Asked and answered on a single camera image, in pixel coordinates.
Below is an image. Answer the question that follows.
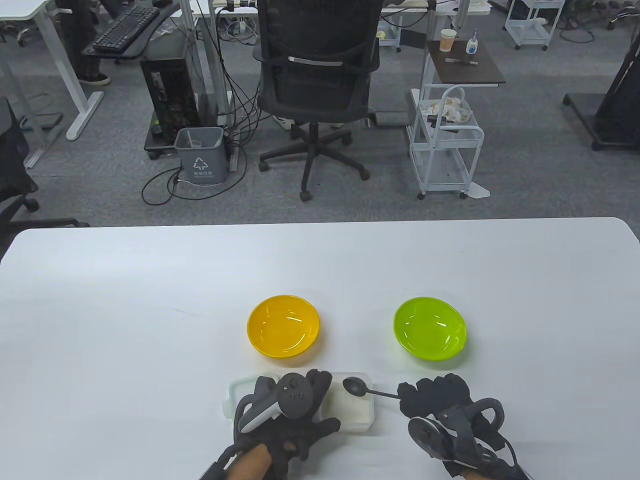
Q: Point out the person's right hand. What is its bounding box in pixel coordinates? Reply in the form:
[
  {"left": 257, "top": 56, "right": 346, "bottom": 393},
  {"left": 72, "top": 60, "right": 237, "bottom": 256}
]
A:
[{"left": 397, "top": 374, "right": 516, "bottom": 476}]

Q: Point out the person's left hand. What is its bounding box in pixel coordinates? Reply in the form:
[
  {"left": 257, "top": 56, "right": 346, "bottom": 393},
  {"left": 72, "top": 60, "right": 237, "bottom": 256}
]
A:
[{"left": 233, "top": 369, "right": 342, "bottom": 463}]

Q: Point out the black and white controller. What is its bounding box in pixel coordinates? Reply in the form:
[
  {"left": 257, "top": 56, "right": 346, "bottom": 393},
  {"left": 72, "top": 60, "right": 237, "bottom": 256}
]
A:
[
  {"left": 238, "top": 372, "right": 316, "bottom": 435},
  {"left": 407, "top": 397, "right": 521, "bottom": 471}
]

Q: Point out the clear plastic sugar container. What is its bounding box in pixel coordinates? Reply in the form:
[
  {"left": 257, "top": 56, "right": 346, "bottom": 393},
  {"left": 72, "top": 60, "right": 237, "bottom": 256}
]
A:
[{"left": 320, "top": 371, "right": 376, "bottom": 433}]

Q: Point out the white sugar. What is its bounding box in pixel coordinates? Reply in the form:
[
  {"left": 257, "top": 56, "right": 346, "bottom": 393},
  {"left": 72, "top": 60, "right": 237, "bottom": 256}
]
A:
[{"left": 327, "top": 385, "right": 373, "bottom": 423}]

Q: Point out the green plastic bowl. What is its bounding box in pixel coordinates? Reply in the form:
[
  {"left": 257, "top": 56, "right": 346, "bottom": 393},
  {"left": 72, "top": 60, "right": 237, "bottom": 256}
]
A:
[{"left": 393, "top": 296, "right": 468, "bottom": 361}]

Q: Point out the black long-handled spoon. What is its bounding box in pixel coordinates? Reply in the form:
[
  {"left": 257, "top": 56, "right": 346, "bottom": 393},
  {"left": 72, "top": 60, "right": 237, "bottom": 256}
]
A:
[{"left": 342, "top": 377, "right": 403, "bottom": 401}]

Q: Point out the translucent container lid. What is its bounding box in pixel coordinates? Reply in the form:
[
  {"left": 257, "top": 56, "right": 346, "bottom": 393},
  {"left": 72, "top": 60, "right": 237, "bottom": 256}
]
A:
[{"left": 222, "top": 374, "right": 281, "bottom": 421}]

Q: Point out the yellow plastic bowl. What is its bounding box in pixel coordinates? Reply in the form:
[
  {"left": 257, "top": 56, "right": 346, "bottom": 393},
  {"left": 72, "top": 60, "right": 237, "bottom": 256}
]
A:
[{"left": 247, "top": 295, "right": 321, "bottom": 358}]

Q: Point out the person's left forearm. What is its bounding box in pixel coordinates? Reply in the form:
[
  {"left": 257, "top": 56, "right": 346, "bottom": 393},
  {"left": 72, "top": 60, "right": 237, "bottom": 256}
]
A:
[{"left": 220, "top": 445, "right": 276, "bottom": 480}]

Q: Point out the white mesh utility cart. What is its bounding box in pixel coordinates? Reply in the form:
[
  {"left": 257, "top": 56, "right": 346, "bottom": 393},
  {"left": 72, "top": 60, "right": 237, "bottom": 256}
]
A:
[{"left": 407, "top": 84, "right": 486, "bottom": 201}]

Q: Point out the crumpled white cloth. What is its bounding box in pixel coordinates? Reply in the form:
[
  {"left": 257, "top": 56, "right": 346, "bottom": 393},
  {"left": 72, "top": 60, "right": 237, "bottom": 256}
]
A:
[{"left": 417, "top": 97, "right": 474, "bottom": 123}]

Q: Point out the grey recycling bin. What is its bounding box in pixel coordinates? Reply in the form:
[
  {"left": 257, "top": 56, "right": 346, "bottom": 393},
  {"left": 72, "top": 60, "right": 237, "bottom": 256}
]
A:
[{"left": 173, "top": 126, "right": 227, "bottom": 185}]

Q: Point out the black computer stand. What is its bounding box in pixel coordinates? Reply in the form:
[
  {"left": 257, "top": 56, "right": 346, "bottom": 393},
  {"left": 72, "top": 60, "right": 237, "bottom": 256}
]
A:
[{"left": 144, "top": 111, "right": 178, "bottom": 161}]

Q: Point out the dark brown side table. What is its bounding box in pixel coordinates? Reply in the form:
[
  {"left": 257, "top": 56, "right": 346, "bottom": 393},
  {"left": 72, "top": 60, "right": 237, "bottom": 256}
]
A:
[{"left": 425, "top": 40, "right": 507, "bottom": 88}]

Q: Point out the black floor stand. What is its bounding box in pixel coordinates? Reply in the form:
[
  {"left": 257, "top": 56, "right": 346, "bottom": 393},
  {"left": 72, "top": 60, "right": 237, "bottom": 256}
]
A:
[{"left": 562, "top": 50, "right": 640, "bottom": 152}]

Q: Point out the black mesh office chair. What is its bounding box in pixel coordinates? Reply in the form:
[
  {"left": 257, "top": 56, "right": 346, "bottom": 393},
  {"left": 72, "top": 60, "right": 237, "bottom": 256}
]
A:
[{"left": 252, "top": 0, "right": 382, "bottom": 202}]

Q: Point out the black computer tower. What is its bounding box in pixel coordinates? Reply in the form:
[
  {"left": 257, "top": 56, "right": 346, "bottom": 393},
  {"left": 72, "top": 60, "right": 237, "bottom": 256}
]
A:
[{"left": 139, "top": 52, "right": 201, "bottom": 146}]

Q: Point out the small white cart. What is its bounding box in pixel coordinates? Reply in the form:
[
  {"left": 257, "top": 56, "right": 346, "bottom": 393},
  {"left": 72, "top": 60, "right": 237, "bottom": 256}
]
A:
[{"left": 376, "top": 20, "right": 402, "bottom": 52}]

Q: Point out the white standing desk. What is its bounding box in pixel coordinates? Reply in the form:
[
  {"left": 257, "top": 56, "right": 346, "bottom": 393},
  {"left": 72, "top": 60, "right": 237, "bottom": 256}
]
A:
[{"left": 0, "top": 0, "right": 105, "bottom": 141}]

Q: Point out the long white desk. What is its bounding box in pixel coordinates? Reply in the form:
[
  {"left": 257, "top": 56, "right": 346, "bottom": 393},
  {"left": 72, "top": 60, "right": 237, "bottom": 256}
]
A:
[{"left": 177, "top": 0, "right": 493, "bottom": 131}]

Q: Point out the black armchair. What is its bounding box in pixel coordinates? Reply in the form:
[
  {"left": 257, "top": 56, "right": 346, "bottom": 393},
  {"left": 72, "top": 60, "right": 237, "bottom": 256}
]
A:
[{"left": 0, "top": 96, "right": 91, "bottom": 251}]

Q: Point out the black keyboard tray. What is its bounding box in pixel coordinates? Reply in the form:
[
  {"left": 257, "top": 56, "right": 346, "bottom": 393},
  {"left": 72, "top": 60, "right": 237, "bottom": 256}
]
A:
[{"left": 82, "top": 2, "right": 182, "bottom": 66}]

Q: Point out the black keyboard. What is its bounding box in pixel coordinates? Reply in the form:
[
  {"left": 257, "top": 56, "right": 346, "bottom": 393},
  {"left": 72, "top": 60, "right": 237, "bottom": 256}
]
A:
[{"left": 92, "top": 5, "right": 161, "bottom": 54}]

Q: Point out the black wrist camera unit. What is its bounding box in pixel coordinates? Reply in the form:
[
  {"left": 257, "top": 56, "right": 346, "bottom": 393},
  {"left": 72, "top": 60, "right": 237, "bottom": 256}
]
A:
[
  {"left": 197, "top": 447, "right": 236, "bottom": 480},
  {"left": 495, "top": 455, "right": 532, "bottom": 480}
]

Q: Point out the black floor cable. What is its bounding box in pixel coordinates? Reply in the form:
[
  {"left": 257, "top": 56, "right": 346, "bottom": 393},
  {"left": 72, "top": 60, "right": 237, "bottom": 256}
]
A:
[{"left": 141, "top": 150, "right": 248, "bottom": 206}]

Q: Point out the white wire cart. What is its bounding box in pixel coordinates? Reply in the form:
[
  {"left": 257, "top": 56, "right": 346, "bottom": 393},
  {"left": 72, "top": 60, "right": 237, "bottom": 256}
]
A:
[{"left": 504, "top": 0, "right": 553, "bottom": 51}]

